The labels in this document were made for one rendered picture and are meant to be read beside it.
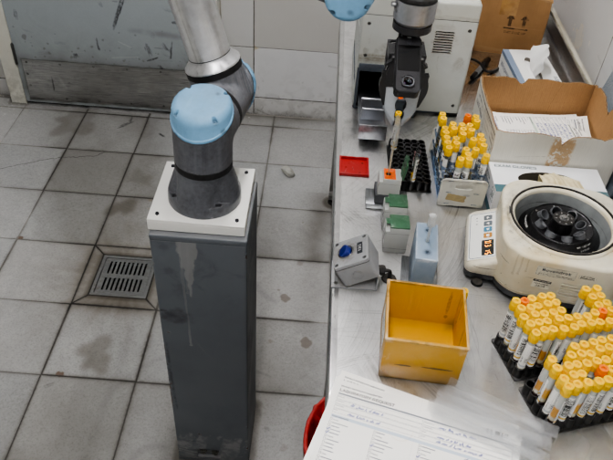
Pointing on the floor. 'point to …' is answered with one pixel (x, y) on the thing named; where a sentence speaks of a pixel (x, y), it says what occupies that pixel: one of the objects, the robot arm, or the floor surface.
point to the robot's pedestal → (209, 336)
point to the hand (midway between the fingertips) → (397, 121)
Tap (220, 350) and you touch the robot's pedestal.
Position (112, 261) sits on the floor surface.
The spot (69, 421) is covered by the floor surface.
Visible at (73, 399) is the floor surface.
